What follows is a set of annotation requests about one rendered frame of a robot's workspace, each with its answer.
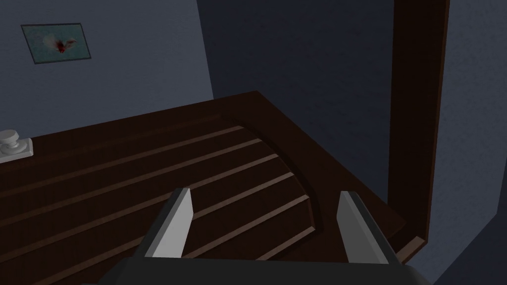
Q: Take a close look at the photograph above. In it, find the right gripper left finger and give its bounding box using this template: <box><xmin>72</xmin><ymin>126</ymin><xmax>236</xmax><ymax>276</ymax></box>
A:
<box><xmin>132</xmin><ymin>187</ymin><xmax>195</xmax><ymax>259</ymax></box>

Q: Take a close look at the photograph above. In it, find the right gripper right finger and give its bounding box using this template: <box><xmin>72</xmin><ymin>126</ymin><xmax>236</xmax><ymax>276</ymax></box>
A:
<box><xmin>336</xmin><ymin>190</ymin><xmax>402</xmax><ymax>265</ymax></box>

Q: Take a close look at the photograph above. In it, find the dark brown wooden door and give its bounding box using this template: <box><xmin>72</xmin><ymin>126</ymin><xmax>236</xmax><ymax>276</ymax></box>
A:
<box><xmin>0</xmin><ymin>91</ymin><xmax>406</xmax><ymax>285</ymax></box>

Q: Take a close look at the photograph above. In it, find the white door knob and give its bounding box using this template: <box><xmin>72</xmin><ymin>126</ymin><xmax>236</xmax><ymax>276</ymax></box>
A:
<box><xmin>0</xmin><ymin>130</ymin><xmax>34</xmax><ymax>164</ymax></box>

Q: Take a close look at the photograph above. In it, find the framed picture with red bird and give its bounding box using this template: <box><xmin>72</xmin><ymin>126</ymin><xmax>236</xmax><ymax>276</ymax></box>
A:
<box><xmin>20</xmin><ymin>23</ymin><xmax>92</xmax><ymax>65</ymax></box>

